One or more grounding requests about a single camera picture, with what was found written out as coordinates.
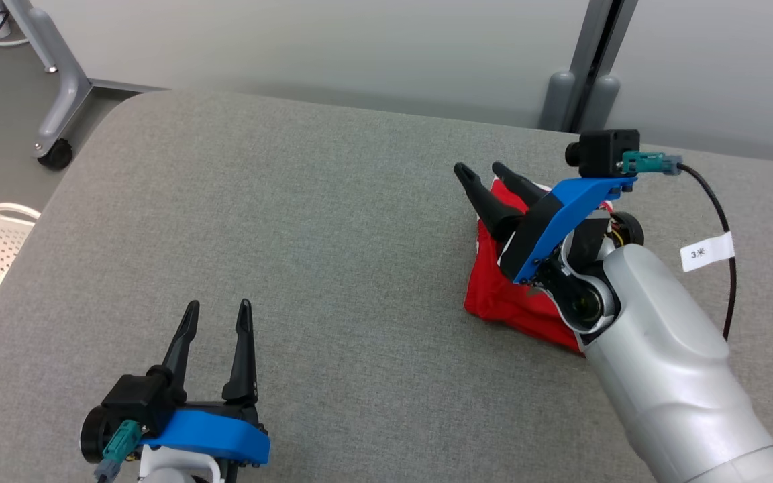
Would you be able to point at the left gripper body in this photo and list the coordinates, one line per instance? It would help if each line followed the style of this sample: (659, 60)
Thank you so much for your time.
(225, 410)

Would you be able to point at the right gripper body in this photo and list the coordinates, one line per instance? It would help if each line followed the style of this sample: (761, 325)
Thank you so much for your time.
(584, 251)

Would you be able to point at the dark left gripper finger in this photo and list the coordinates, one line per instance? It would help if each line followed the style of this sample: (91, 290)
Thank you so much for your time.
(244, 362)
(182, 355)

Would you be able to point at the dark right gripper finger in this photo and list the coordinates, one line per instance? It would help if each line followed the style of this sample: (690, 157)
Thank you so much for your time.
(521, 186)
(490, 208)

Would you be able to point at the red and white sports jersey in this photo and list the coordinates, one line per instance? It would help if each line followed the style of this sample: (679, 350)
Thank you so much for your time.
(494, 302)

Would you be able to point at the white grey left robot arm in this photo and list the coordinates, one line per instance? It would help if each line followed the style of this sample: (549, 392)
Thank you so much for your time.
(172, 469)

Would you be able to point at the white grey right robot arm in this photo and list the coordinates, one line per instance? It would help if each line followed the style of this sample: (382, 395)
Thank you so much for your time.
(668, 349)

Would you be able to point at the black caster wheel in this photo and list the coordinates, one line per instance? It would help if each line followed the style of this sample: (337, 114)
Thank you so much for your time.
(56, 154)

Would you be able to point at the grey partition base leg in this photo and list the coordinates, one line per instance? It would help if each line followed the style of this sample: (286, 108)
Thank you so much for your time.
(64, 100)

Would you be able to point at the blue right camera mount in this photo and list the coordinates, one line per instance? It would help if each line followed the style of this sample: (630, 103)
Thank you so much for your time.
(574, 198)

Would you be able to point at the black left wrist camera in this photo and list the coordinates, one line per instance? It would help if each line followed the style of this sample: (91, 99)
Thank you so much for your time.
(135, 399)

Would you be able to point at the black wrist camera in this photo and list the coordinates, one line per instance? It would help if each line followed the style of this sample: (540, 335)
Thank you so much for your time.
(135, 399)
(604, 151)

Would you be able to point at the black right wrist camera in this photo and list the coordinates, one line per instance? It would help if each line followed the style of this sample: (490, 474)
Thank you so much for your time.
(604, 151)

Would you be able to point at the grey rounded post foot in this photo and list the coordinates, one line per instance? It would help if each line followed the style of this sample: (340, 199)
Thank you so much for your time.
(557, 100)
(601, 104)
(51, 40)

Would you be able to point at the teal left camera connector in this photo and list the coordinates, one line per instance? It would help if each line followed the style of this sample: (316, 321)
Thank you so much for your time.
(121, 446)

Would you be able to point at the teal camera connector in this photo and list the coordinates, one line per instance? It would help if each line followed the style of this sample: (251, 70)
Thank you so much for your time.
(648, 162)
(121, 446)

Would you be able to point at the teal right camera connector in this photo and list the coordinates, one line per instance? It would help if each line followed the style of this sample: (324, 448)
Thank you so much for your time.
(648, 162)

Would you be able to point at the grey double partition post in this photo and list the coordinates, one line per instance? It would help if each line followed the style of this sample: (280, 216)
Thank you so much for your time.
(601, 47)

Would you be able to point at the grey single partition post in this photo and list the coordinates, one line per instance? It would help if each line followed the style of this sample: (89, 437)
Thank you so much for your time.
(24, 30)

